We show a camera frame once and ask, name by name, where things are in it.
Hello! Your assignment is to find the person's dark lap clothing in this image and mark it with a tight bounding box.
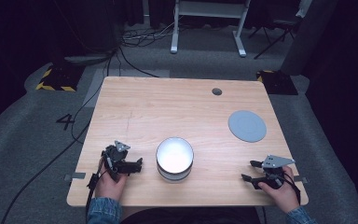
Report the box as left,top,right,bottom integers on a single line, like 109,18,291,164
119,205,264,224

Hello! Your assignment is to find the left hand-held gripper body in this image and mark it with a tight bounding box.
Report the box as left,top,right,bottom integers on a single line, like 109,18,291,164
101,140,131,182

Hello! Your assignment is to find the white round bowl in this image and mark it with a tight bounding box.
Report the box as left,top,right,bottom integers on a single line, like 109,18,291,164
155,136,195,184

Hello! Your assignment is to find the person's right hand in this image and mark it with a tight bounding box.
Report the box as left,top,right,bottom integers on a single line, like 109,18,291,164
257,165,301,215

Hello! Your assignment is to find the person's left hand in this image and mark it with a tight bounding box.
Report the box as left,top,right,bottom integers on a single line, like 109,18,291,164
94,164,129,202

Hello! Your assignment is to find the long black floor cable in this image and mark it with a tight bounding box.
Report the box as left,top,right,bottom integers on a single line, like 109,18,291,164
0,46,161,224

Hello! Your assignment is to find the white metal desk frame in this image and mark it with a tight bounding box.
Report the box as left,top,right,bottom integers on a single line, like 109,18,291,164
170,0,252,58

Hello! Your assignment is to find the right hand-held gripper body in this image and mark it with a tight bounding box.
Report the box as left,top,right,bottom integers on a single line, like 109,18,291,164
255,154,296,190

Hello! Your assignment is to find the grey upright column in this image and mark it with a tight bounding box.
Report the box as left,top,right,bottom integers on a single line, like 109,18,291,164
280,0,339,77

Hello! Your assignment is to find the black yellow striped base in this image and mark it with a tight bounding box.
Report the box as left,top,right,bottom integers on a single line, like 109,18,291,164
255,69,299,96
35,63,86,93

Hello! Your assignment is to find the black folding chair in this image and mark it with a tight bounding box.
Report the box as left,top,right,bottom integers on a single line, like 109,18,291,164
248,17,304,60

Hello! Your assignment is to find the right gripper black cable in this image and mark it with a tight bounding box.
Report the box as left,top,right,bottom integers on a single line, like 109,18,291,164
279,172,302,205

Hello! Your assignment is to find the bundle of floor cables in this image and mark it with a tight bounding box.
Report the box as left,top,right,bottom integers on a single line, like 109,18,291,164
120,21,176,49

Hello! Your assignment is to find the grey round disc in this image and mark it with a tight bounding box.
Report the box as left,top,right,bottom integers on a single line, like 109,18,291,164
227,110,268,144

